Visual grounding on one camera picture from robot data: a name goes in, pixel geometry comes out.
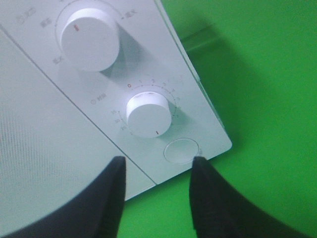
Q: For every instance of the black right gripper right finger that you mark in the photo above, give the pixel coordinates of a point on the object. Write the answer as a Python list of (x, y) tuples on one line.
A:
[(218, 210)]

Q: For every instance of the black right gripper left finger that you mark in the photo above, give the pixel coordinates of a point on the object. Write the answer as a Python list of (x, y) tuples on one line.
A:
[(94, 213)]

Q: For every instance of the round door release button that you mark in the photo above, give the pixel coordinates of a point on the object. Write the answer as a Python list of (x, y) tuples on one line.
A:
[(181, 151)]

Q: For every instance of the white microwave door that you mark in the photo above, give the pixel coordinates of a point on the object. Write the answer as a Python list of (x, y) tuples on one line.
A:
[(49, 151)]

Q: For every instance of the small white lower knob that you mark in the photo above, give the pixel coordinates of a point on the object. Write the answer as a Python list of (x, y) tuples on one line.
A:
[(148, 114)]

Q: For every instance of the white microwave oven body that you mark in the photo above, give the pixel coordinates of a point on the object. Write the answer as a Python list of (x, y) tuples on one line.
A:
[(151, 58)]

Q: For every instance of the large white upper knob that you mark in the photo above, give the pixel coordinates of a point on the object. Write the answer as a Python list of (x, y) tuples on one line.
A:
[(90, 40)]

